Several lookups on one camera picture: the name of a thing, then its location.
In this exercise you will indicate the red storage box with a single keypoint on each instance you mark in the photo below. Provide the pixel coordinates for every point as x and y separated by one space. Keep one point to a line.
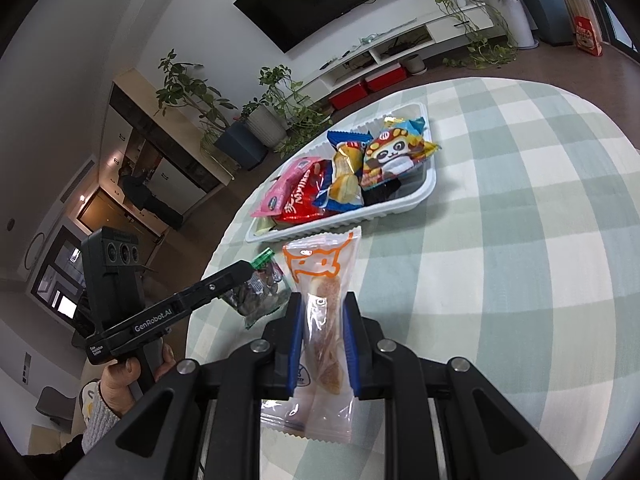
385 79
348 96

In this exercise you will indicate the white plastic tray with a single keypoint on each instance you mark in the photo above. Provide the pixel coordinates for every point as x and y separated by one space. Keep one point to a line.
400 205

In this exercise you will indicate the person's left forearm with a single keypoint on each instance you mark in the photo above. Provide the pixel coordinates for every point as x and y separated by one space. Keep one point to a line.
100 425

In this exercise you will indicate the trailing green vine plant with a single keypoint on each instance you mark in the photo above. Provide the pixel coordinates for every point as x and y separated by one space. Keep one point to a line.
307 127
480 45

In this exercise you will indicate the leafy plant dark blue planter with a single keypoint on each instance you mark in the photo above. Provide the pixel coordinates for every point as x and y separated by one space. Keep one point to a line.
240 145

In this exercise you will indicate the green checkered tablecloth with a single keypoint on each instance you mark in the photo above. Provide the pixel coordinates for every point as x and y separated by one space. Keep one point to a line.
500 260

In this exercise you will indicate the person's left hand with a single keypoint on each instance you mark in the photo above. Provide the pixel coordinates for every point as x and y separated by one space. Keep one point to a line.
120 385

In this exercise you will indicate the small pink snack packet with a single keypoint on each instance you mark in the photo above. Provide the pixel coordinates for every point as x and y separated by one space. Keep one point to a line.
282 185

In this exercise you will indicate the grass plant dark grey planter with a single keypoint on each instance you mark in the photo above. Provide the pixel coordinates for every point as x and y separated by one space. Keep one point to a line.
545 10

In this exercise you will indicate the clear orange-print snack packet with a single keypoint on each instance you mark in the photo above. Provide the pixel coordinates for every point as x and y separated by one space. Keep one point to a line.
320 265

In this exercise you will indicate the black wall television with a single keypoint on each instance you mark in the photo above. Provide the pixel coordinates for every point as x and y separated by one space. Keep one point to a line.
320 0

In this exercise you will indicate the black snack packet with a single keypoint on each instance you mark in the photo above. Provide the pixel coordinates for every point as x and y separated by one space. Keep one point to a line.
382 192

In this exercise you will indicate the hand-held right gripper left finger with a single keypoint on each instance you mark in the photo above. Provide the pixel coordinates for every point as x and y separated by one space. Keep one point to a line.
295 345

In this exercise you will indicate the small grey pot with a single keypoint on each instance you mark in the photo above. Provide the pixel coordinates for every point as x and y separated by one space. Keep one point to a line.
414 63

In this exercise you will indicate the grey chair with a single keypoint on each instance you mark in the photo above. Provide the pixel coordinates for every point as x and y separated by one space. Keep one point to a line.
55 402

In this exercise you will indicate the white tv cabinet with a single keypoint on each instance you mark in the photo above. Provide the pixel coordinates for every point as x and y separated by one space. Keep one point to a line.
450 22

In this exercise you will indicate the plant in white ribbed planter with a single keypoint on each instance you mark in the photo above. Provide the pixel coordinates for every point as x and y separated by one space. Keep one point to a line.
265 125

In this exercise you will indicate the clear sunflower seed packet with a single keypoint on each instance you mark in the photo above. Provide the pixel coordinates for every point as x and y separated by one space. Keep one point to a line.
260 292

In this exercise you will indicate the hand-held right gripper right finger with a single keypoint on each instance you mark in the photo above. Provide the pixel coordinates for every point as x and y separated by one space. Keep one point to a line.
352 345

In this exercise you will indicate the plant in tall white planter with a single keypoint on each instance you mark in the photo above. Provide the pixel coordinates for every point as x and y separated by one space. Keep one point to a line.
517 20

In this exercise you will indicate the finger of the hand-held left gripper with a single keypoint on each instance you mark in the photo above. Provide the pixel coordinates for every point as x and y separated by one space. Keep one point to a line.
230 280

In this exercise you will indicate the panda print snack packet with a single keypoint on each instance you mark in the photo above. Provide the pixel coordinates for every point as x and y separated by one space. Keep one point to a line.
395 155

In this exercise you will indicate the red snack bag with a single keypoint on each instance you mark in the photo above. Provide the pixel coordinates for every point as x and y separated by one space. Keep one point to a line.
305 205

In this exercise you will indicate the blue bread packet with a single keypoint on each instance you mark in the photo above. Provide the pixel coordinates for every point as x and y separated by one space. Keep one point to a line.
345 185

